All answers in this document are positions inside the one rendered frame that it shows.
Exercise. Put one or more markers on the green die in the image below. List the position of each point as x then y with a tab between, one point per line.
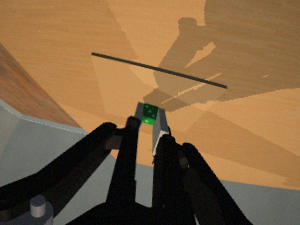
149	114

